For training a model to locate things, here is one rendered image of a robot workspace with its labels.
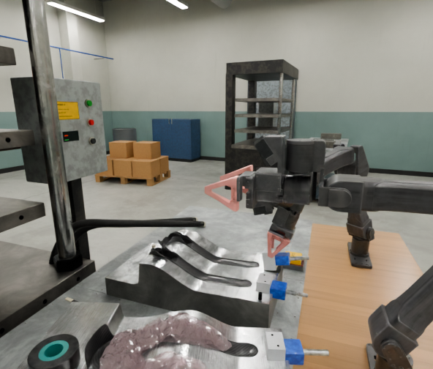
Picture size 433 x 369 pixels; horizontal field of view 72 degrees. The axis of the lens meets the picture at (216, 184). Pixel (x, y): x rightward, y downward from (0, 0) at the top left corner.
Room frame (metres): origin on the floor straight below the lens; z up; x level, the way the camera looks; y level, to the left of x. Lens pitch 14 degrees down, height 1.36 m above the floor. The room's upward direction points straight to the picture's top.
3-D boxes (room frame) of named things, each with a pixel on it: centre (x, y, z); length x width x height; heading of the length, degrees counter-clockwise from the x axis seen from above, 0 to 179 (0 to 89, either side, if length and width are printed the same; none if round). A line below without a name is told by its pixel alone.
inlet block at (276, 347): (0.53, -0.17, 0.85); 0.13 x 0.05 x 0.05; 87
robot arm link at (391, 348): (0.50, -0.35, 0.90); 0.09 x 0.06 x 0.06; 161
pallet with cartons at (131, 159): (5.77, 1.63, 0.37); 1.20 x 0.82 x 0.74; 73
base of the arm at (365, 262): (1.07, -0.56, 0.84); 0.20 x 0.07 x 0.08; 161
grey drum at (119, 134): (7.63, 2.33, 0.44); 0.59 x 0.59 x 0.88
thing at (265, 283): (0.70, -0.17, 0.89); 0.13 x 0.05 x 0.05; 70
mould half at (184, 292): (0.85, 0.06, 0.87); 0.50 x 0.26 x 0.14; 70
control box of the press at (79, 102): (1.29, 0.65, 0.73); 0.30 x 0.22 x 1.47; 160
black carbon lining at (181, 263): (0.83, 0.05, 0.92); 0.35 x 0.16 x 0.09; 70
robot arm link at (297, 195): (0.57, -0.16, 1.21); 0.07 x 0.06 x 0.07; 71
